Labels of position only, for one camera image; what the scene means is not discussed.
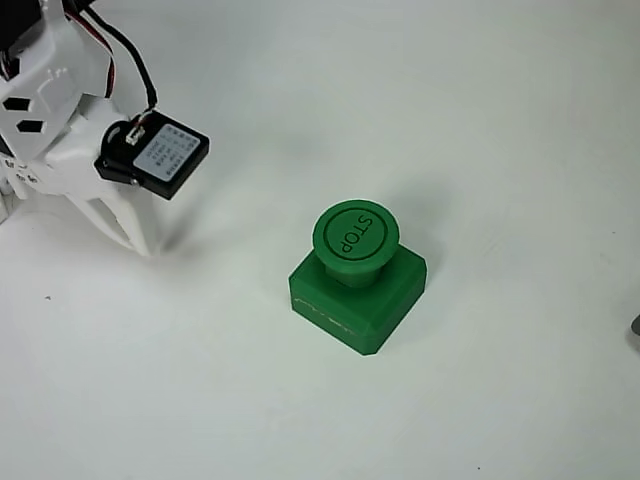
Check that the white 3D-printed gripper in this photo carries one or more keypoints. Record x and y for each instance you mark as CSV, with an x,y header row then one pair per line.
x,y
75,152

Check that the black camera module with label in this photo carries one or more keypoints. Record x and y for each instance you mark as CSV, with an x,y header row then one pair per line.
x,y
170,155

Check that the grey object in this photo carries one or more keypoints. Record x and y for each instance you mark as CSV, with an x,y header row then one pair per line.
x,y
636,330

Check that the green STOP push button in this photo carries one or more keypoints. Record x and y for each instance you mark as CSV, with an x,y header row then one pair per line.
x,y
350,235

